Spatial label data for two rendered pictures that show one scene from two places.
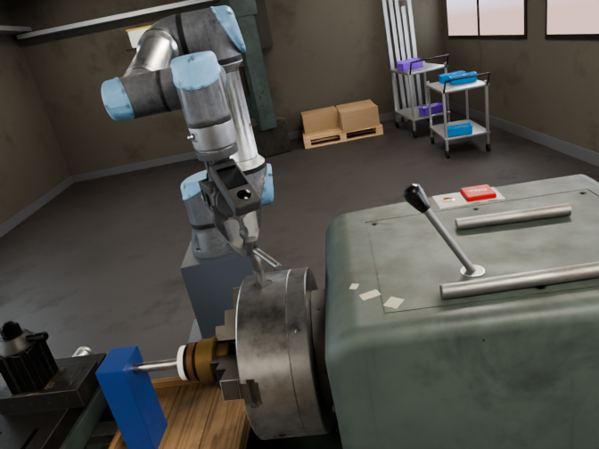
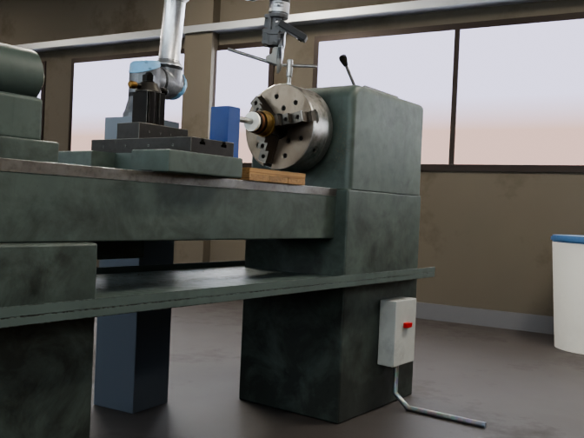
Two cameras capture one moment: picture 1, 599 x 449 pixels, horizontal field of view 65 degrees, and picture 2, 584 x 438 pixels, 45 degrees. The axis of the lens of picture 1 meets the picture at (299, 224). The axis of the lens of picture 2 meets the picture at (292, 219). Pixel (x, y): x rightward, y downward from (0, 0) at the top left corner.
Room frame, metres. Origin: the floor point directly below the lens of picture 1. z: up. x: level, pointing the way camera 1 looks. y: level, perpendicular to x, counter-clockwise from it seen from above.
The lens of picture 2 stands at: (-0.53, 2.38, 0.78)
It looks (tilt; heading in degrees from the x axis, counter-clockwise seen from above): 1 degrees down; 299
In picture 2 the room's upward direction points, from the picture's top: 3 degrees clockwise
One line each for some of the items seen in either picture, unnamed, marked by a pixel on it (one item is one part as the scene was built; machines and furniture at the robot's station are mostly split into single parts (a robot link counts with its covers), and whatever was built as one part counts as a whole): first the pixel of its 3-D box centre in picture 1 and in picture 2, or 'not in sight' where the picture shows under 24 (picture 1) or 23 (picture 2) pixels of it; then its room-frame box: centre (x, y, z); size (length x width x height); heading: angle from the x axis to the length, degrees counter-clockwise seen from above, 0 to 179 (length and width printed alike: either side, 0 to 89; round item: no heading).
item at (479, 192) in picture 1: (478, 194); not in sight; (0.94, -0.39, 1.26); 0.06 x 0.06 x 0.02; 83
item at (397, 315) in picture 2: not in sight; (435, 360); (0.29, -0.32, 0.22); 0.42 x 0.18 x 0.44; 173
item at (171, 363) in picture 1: (160, 365); (241, 119); (0.81, 0.34, 1.08); 0.13 x 0.07 x 0.07; 83
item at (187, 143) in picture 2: (31, 425); (160, 149); (0.87, 0.69, 0.95); 0.43 x 0.18 x 0.04; 173
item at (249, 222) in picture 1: (246, 228); not in sight; (0.83, 0.10, 1.33); 0.06 x 0.03 x 0.09; 26
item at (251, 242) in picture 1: (258, 266); (288, 75); (0.77, 0.09, 1.28); 0.02 x 0.02 x 0.12
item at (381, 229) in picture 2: not in sight; (332, 294); (0.74, -0.32, 0.43); 0.60 x 0.48 x 0.86; 83
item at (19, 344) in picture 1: (15, 340); (148, 88); (0.93, 0.68, 1.14); 0.08 x 0.08 x 0.03
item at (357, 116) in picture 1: (339, 123); not in sight; (7.42, -0.93, 0.22); 1.23 x 0.82 x 0.43; 89
